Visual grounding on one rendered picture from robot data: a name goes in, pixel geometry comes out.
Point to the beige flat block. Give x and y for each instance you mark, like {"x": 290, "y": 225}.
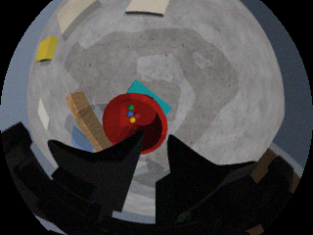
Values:
{"x": 74, "y": 12}

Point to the olive yellow block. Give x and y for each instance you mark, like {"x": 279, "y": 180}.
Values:
{"x": 46, "y": 49}

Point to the white flat square slab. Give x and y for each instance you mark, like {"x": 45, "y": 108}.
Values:
{"x": 43, "y": 113}

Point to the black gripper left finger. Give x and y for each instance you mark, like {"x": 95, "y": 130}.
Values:
{"x": 111, "y": 170}

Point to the dark red cup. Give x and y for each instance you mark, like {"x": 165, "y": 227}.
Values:
{"x": 152, "y": 120}

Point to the beige flat square pad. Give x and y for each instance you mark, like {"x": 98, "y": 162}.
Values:
{"x": 147, "y": 7}

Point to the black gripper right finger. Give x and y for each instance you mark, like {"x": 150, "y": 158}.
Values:
{"x": 194, "y": 179}

